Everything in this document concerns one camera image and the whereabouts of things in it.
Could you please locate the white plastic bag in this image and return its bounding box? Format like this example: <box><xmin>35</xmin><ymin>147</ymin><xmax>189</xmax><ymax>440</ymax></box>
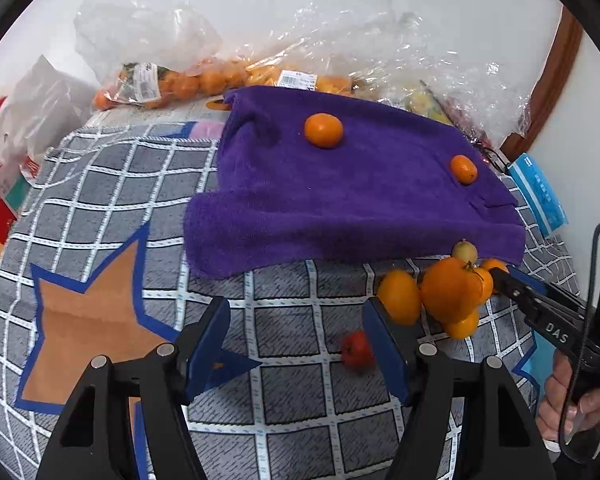
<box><xmin>0</xmin><ymin>55</ymin><xmax>96</xmax><ymax>186</ymax></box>

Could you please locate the brown wooden frame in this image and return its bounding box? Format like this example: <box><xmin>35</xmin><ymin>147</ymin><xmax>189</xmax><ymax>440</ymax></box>
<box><xmin>500</xmin><ymin>5</ymin><xmax>583</xmax><ymax>153</ymax></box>

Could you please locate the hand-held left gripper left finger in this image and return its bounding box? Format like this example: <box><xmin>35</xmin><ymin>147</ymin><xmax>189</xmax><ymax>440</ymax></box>
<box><xmin>35</xmin><ymin>296</ymin><xmax>232</xmax><ymax>480</ymax></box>

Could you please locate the grey grid printed blanket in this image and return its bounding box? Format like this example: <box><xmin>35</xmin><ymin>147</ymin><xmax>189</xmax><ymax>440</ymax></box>
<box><xmin>0</xmin><ymin>105</ymin><xmax>586</xmax><ymax>480</ymax></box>

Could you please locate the small red fruit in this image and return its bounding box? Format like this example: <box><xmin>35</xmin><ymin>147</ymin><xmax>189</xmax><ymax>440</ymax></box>
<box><xmin>341</xmin><ymin>331</ymin><xmax>376</xmax><ymax>373</ymax></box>

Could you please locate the blue tissue pack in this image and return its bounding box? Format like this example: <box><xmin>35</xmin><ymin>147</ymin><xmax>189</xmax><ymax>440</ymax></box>
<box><xmin>507</xmin><ymin>152</ymin><xmax>570</xmax><ymax>238</ymax></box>

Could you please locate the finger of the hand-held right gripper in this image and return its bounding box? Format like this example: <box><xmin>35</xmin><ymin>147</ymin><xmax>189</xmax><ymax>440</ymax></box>
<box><xmin>507</xmin><ymin>266</ymin><xmax>588</xmax><ymax>313</ymax></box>
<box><xmin>489</xmin><ymin>269</ymin><xmax>547</xmax><ymax>314</ymax></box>

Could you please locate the oval orange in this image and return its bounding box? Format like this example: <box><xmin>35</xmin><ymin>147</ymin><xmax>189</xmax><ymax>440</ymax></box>
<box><xmin>377</xmin><ymin>269</ymin><xmax>423</xmax><ymax>326</ymax></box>

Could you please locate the yellow packet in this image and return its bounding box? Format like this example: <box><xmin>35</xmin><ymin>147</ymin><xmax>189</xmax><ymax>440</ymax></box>
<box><xmin>405</xmin><ymin>80</ymin><xmax>453</xmax><ymax>126</ymax></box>

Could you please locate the crinkled clear plastic wrap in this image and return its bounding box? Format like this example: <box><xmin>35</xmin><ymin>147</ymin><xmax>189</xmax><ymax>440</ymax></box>
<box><xmin>240</xmin><ymin>0</ymin><xmax>531</xmax><ymax>148</ymax></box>

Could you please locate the small yellow-green fruit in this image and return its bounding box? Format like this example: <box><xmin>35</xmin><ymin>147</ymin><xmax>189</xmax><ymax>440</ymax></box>
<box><xmin>452</xmin><ymin>240</ymin><xmax>479</xmax><ymax>266</ymax></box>

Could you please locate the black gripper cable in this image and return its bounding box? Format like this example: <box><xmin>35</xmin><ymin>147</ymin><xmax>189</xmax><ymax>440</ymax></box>
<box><xmin>560</xmin><ymin>222</ymin><xmax>600</xmax><ymax>463</ymax></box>

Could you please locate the purple towel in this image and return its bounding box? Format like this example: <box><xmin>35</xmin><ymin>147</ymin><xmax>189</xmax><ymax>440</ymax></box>
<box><xmin>182</xmin><ymin>85</ymin><xmax>526</xmax><ymax>281</ymax></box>

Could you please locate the large orange with stem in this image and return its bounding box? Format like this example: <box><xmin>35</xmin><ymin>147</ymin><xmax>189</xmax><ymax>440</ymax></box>
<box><xmin>420</xmin><ymin>257</ymin><xmax>485</xmax><ymax>325</ymax></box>

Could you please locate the person's right hand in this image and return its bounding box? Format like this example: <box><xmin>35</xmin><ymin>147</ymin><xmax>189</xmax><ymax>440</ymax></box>
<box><xmin>536</xmin><ymin>351</ymin><xmax>600</xmax><ymax>444</ymax></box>

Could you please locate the flat orange mandarin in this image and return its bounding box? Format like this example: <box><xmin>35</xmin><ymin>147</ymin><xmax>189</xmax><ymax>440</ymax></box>
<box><xmin>304</xmin><ymin>112</ymin><xmax>344</xmax><ymax>149</ymax></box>

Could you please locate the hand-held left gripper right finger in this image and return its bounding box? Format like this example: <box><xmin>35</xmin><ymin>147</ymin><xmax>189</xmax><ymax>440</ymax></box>
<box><xmin>362</xmin><ymin>296</ymin><xmax>556</xmax><ymax>480</ymax></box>

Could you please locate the clear bag of oranges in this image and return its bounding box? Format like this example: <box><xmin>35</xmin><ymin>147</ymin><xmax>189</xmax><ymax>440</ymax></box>
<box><xmin>242</xmin><ymin>57</ymin><xmax>361</xmax><ymax>98</ymax></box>
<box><xmin>74</xmin><ymin>0</ymin><xmax>248</xmax><ymax>111</ymax></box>

